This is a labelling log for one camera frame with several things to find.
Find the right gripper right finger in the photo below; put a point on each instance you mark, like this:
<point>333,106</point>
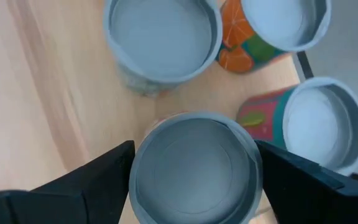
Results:
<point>306,199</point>

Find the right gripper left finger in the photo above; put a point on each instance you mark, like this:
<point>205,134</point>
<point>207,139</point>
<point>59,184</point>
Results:
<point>98,186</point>

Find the small colourful box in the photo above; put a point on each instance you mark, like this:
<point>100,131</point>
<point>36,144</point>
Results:
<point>319,124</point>

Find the pale label tin can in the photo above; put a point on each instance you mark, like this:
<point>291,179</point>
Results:
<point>194,174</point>

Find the sliced carrots label can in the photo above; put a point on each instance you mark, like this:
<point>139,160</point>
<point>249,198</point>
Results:
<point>160,40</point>

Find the orange slices label can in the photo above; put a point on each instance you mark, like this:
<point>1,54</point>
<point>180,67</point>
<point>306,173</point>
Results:
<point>235,28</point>

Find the wooden shelf with black legs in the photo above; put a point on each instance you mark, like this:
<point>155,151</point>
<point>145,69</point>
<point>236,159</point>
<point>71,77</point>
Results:
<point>42,93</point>

